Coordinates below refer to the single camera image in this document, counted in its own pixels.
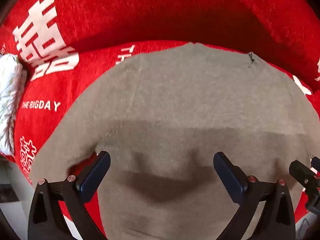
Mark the grey knitted garment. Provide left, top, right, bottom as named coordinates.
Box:
left=30, top=43, right=319, bottom=239

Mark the red folded quilt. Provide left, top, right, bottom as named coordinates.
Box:
left=1, top=0, right=319, bottom=90

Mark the red wedding blanket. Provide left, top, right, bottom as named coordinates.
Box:
left=15, top=40, right=319, bottom=231

